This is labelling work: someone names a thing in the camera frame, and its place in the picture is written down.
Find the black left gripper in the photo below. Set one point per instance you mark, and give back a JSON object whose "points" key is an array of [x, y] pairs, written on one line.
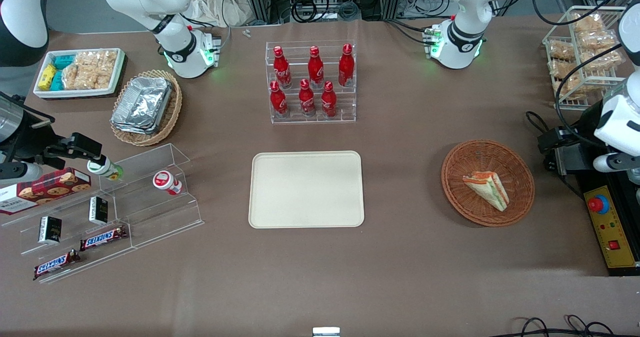
{"points": [[583, 127]]}

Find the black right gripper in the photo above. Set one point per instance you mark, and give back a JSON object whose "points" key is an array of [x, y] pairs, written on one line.
{"points": [[36, 139]]}

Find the triangular sandwich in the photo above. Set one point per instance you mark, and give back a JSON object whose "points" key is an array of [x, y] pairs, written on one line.
{"points": [[487, 189]]}

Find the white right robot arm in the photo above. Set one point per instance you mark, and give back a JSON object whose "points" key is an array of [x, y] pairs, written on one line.
{"points": [[177, 47]]}

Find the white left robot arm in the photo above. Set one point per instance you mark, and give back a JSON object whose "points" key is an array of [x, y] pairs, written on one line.
{"points": [[462, 42]]}

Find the white rectangular snack tray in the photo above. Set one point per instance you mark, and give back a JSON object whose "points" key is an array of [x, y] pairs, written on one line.
{"points": [[75, 93]]}

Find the brown round wicker basket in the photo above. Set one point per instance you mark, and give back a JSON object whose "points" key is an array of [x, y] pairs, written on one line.
{"points": [[520, 197]]}

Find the light oval wicker basket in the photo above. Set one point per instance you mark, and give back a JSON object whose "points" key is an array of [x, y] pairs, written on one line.
{"points": [[175, 109]]}

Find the cream plastic tray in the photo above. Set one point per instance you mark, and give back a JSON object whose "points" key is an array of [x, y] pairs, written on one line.
{"points": [[305, 189]]}

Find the black countertop appliance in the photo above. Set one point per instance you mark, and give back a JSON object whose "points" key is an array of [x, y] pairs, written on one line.
{"points": [[575, 159]]}

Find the green white drink bottle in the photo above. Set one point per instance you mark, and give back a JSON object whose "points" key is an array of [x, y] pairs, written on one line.
{"points": [[102, 168]]}

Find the red tartan cookie box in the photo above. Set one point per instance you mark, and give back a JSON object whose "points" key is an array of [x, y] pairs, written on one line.
{"points": [[50, 187]]}

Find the packaged fried pastry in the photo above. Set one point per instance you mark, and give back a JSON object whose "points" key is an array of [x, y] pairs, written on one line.
{"points": [[571, 88], [561, 50], [602, 58], [587, 23], [563, 68], [596, 40]]}

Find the small black box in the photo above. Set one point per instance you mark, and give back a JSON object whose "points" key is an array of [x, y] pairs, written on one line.
{"points": [[98, 210], [50, 229]]}

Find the teal snack box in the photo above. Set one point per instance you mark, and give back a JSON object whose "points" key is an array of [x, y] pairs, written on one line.
{"points": [[63, 61], [58, 81]]}

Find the packaged rice cracker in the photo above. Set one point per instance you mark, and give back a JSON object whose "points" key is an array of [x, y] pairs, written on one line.
{"points": [[70, 77], [102, 59], [95, 79]]}

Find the yellow snack box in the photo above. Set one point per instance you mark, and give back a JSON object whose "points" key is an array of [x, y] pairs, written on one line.
{"points": [[47, 76]]}

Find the stacked aluminium foil containers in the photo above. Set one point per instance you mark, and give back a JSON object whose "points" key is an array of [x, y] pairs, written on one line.
{"points": [[142, 104]]}

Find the red emergency stop button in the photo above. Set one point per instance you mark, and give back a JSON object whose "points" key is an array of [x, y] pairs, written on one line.
{"points": [[597, 204]]}

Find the Snickers chocolate bar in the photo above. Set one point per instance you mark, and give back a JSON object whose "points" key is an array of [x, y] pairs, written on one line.
{"points": [[55, 264], [102, 238]]}

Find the red capped yoghurt bottle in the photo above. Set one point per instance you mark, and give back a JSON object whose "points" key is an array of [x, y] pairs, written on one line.
{"points": [[166, 182]]}

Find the clear acrylic stepped shelf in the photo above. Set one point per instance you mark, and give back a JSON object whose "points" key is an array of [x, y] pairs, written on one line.
{"points": [[150, 212]]}

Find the yellow panel control box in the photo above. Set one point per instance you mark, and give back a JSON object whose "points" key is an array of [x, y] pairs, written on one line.
{"points": [[612, 237]]}

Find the beige cloth bag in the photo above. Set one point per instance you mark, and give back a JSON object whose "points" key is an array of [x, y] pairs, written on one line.
{"points": [[220, 2]]}

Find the red cola bottle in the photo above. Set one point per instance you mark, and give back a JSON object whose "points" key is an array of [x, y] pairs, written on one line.
{"points": [[281, 69], [306, 99], [315, 69], [278, 101], [346, 67], [328, 101]]}

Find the clear acrylic bottle rack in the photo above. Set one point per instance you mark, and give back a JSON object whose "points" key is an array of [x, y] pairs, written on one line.
{"points": [[310, 118]]}

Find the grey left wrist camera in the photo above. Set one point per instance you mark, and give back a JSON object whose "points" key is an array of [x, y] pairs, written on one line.
{"points": [[612, 162]]}

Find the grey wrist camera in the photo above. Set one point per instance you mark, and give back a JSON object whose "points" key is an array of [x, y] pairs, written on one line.
{"points": [[20, 171], [612, 162]]}

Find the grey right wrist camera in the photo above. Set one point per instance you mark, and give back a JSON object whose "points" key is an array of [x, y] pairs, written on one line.
{"points": [[20, 171]]}

